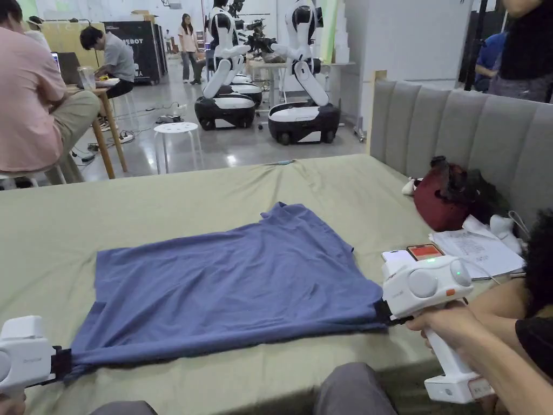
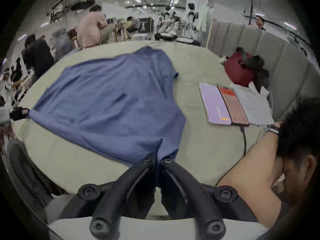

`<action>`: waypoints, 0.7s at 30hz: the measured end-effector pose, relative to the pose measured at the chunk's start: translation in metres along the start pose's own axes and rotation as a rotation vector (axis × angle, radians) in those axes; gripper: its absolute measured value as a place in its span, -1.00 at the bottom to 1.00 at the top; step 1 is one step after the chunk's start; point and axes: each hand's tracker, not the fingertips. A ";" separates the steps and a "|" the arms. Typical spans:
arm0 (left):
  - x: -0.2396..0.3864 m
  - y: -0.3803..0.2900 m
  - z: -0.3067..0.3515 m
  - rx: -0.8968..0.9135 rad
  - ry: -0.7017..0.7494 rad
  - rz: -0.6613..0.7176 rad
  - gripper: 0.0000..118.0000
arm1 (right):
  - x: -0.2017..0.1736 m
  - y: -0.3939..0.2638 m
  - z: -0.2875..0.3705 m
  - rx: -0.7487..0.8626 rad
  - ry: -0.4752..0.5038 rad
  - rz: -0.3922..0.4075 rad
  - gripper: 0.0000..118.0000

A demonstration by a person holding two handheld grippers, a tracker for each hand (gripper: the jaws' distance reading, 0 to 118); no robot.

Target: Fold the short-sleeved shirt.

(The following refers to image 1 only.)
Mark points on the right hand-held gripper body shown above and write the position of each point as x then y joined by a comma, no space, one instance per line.
423,281

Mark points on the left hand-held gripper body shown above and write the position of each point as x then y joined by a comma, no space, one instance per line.
21,350

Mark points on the blue shirt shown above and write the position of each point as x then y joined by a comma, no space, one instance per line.
224,285

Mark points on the person's right forearm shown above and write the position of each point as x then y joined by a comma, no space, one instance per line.
501,346

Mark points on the person's left hand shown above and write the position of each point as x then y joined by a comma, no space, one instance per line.
11,405

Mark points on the person's right hand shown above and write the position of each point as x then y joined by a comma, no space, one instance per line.
458,326

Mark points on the phone with red screen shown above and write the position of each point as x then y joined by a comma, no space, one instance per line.
425,251

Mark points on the white phone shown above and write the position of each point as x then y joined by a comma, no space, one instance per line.
395,256

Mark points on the stack of white papers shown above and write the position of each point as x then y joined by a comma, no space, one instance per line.
479,250

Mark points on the dark red bag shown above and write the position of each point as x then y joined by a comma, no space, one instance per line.
440,207

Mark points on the small white plush toy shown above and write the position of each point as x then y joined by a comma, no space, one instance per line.
408,185

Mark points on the black headset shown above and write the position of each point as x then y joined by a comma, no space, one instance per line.
471,186

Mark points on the person's legs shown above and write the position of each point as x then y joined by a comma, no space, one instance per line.
354,389

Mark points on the person's body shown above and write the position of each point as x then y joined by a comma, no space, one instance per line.
535,346

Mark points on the grey padded headboard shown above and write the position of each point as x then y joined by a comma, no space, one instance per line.
475,129

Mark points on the bed with pale green sheet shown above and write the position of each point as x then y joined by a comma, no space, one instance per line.
129,216

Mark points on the white humanoid robot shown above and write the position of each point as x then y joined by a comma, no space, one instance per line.
302,86
224,78

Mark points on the white power strip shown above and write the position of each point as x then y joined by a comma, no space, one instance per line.
126,138

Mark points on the black tripod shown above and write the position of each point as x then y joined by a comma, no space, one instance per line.
475,43

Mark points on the black crate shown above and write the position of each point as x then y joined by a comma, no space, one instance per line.
134,47

